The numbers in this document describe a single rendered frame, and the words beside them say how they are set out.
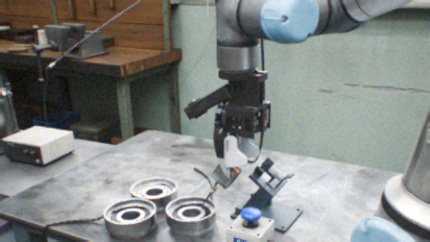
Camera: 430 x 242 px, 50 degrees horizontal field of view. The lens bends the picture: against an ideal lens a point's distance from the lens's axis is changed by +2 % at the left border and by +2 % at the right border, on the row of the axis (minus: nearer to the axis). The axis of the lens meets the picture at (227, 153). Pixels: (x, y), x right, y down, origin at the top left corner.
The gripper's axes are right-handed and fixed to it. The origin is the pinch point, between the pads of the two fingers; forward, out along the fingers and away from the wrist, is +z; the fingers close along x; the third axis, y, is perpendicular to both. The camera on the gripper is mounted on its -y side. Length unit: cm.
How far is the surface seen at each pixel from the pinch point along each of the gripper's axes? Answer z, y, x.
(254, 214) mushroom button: 5.8, 8.1, -4.7
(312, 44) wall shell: 0, -40, 155
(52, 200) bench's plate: 13.0, -42.2, -9.7
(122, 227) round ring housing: 9.7, -15.6, -15.1
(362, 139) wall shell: 47, -10, 157
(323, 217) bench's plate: 13.1, 15.9, 12.9
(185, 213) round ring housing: 11.2, -9.1, -2.9
